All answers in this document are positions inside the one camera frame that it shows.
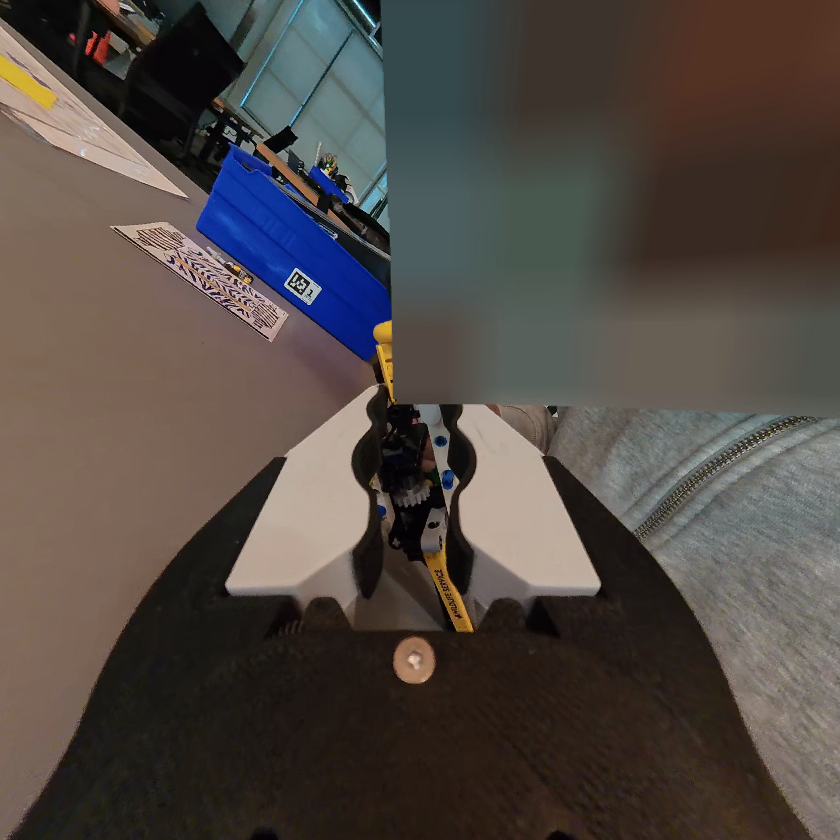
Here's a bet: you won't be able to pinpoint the grey zip jacket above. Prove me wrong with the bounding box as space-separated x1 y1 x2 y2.
548 407 840 840

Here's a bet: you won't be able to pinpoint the black chair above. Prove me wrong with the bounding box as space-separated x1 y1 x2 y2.
121 3 245 160

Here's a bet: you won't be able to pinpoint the yellow flat lego piece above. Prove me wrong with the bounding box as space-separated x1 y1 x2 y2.
0 54 59 110

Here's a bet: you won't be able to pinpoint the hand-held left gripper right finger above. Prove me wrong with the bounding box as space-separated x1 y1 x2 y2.
438 405 602 609

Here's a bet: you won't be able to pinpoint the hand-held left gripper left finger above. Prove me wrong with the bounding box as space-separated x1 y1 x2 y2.
225 386 395 602

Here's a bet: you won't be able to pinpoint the small loose lego pieces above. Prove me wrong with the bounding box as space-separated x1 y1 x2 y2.
206 247 256 285

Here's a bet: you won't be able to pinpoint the yellow and black lego model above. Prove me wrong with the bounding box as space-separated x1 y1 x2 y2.
369 322 475 634

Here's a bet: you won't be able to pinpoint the striped sticker sheet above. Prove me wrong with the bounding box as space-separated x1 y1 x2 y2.
110 222 290 343

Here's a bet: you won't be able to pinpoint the blue plastic bin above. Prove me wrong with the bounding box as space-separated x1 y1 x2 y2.
196 144 392 362

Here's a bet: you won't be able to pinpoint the small blue bin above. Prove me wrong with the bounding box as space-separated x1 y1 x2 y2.
308 164 353 204

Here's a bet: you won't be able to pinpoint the white instruction sheet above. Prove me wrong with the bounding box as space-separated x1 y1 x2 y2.
0 26 191 200

